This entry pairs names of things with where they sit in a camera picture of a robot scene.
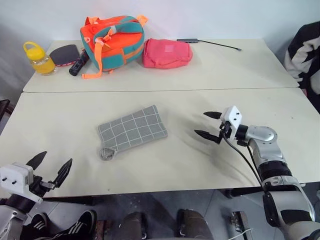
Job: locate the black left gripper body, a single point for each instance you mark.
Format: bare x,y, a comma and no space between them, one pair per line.
38,186

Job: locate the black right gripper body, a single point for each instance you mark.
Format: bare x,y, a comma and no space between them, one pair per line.
226,128

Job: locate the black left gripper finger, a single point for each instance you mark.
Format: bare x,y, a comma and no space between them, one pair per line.
63,172
37,159

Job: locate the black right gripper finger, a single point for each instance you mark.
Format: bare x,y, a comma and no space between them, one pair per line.
213,115
207,135

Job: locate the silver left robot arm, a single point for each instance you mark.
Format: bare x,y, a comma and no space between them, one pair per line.
11,220

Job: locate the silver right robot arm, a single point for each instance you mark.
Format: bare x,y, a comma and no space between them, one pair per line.
277,175

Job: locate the black white striped sneaker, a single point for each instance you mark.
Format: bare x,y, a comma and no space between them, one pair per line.
37,225
75,226

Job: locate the dark chair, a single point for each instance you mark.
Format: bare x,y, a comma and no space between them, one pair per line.
4,110

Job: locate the grey checked cloth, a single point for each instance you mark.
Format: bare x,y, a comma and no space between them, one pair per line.
132,127

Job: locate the pink fabric pouch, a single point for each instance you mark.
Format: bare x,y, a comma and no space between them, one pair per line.
166,53

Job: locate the grey usb hub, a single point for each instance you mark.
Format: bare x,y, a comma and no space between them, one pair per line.
187,39

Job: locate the dark rounded shape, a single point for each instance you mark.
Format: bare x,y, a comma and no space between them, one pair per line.
133,226
193,225

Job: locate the yellow lidded plastic bottle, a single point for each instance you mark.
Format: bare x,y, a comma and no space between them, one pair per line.
41,61

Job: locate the black cylindrical object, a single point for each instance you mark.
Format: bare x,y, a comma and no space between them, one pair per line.
78,64

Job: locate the black and white jacket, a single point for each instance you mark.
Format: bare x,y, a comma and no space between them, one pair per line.
303,57

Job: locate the black table tennis paddle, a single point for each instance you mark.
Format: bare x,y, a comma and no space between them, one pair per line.
63,55

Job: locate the orange and teal backpack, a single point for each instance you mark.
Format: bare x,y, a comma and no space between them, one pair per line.
113,42

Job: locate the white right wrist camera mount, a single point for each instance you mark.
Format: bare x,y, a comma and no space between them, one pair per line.
233,117

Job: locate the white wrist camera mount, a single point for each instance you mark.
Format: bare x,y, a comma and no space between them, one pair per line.
15,176
233,117

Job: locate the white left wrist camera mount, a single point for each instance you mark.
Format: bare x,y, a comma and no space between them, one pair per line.
15,176

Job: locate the black table frame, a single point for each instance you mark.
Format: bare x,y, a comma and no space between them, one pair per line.
243,192

